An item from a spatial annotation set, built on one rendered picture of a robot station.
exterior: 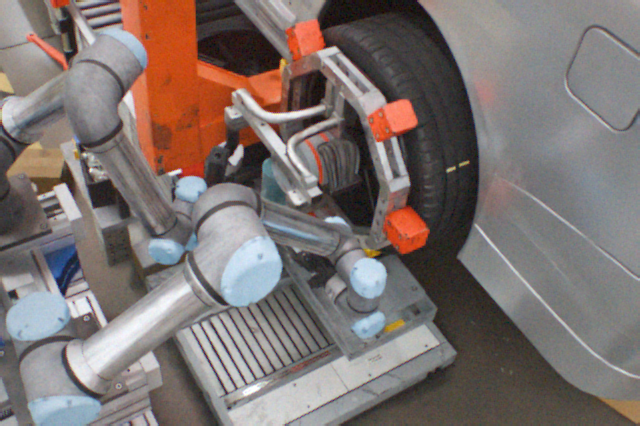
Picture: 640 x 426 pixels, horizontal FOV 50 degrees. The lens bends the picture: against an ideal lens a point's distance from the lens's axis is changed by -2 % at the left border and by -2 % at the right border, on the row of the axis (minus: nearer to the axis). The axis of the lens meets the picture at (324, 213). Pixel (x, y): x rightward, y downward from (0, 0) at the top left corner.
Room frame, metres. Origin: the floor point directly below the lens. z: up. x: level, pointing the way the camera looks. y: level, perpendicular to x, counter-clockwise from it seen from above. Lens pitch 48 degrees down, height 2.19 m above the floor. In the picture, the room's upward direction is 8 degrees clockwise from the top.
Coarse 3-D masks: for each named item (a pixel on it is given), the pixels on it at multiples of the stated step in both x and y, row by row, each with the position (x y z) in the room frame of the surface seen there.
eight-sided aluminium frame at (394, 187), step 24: (336, 48) 1.52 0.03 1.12; (288, 72) 1.59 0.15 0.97; (336, 72) 1.42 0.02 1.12; (360, 72) 1.43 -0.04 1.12; (288, 96) 1.59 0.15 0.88; (360, 96) 1.34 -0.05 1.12; (360, 120) 1.32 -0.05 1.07; (384, 144) 1.30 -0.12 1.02; (384, 168) 1.23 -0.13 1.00; (384, 192) 1.20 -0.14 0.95; (408, 192) 1.22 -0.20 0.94; (336, 216) 1.42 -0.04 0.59; (384, 216) 1.19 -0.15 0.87; (360, 240) 1.25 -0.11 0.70; (384, 240) 1.20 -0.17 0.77
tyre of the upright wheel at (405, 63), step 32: (352, 32) 1.54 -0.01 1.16; (384, 32) 1.54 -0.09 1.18; (416, 32) 1.56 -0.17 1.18; (384, 64) 1.41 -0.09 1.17; (416, 64) 1.44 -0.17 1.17; (448, 64) 1.47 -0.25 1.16; (416, 96) 1.35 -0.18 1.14; (448, 96) 1.38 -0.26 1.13; (416, 128) 1.29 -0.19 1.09; (448, 128) 1.32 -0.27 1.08; (416, 160) 1.26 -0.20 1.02; (448, 160) 1.27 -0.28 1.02; (416, 192) 1.24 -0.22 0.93; (448, 192) 1.24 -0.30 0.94; (448, 224) 1.26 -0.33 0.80
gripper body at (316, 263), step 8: (304, 256) 1.05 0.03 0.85; (312, 256) 1.02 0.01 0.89; (320, 256) 1.02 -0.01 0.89; (304, 264) 1.03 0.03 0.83; (312, 264) 1.02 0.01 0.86; (320, 264) 1.02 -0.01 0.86; (328, 264) 1.01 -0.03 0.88; (312, 272) 1.02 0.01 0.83; (320, 272) 1.02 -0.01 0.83; (328, 272) 0.99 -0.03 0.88; (336, 272) 1.01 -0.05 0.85
